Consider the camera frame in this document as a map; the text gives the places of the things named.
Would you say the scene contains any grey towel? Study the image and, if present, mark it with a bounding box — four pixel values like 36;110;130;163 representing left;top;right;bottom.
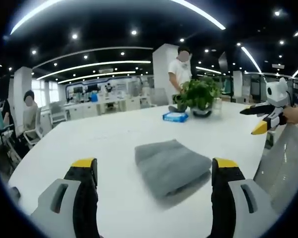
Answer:
134;139;213;199

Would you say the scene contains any person's right hand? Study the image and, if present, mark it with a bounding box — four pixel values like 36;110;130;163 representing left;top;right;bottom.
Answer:
284;104;298;125

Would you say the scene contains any clear glass cup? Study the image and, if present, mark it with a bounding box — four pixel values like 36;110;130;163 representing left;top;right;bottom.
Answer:
213;97;224;117

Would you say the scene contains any grey mesh chair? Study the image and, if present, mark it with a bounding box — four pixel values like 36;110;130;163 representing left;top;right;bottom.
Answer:
253;122;298;214

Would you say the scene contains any green potted plant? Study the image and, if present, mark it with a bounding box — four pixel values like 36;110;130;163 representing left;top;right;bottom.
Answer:
179;77;223;118

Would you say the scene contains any white office chair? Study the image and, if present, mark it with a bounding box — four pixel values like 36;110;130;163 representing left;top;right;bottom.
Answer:
23;108;45;145
49;101;67;125
152;88;170;108

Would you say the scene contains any blue wet wipes packet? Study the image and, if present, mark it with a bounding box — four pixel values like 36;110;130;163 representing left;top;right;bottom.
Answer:
162;111;190;123

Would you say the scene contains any row of white office desks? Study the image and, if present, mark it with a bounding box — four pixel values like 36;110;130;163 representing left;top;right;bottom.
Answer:
64;95;142;119

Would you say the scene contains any long curved ceiling light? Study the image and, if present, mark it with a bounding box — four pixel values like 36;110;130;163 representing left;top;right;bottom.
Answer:
9;0;226;36

